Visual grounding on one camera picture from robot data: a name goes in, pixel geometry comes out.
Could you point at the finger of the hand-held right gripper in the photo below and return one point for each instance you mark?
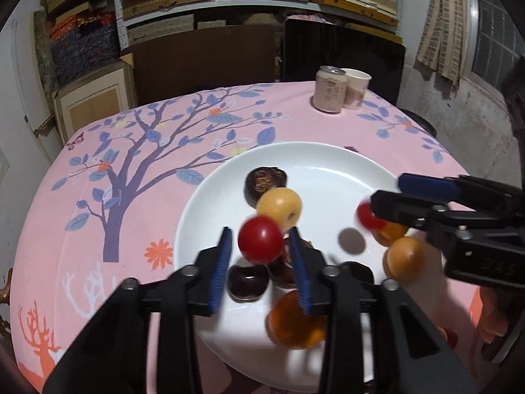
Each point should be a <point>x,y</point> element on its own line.
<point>402,209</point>
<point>430,187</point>

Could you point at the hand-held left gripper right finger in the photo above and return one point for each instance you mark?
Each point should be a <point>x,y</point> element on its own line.
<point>301,273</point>

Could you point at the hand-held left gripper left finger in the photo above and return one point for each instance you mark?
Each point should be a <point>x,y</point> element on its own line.
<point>219,271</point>

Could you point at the dark brown mangosteen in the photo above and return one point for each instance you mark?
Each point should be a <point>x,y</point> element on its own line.
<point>281,271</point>
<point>264,182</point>

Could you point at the orange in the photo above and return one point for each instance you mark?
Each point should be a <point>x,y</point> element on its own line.
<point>293,328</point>
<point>404,259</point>
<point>389,236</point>

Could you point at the red tomato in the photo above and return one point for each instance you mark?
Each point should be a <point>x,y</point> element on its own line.
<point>260,240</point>
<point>365,216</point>
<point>452,337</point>

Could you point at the yellow round fruit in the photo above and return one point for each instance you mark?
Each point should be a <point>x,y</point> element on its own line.
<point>280,206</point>

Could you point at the white round plate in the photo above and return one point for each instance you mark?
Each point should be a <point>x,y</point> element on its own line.
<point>328,180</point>

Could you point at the person's right hand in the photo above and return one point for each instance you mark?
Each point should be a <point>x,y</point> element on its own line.
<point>494,316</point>

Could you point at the black round stool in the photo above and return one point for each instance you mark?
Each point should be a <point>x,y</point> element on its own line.
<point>418,119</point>

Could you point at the pink deer print tablecloth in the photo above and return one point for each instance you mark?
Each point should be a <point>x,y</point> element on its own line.
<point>143,197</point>

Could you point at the white paper cup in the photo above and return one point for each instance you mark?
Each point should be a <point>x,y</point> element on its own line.
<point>356,88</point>

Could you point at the beige drink can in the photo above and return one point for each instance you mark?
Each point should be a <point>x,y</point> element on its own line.
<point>330,90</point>

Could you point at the metal mesh window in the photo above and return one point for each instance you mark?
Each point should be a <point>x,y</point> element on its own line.
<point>492,33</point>

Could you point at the hanging beige woven mat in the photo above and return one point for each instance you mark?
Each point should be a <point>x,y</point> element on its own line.
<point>445,20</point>

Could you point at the black panel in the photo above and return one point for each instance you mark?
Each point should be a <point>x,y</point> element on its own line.
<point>340,45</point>

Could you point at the pile of yellow flat boxes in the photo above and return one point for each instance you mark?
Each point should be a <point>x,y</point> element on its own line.
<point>357,4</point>

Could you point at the framed beige wooden panel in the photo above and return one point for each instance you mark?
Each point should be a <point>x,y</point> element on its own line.
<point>90,106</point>

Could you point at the brown wooden board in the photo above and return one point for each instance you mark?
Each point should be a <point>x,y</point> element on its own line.
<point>205,61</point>

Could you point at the stack of blue patterned boxes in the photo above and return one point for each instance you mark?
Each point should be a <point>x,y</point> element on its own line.
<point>82,49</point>

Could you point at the white metal shelf rack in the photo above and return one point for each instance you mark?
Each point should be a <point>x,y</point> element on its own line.
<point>120,8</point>

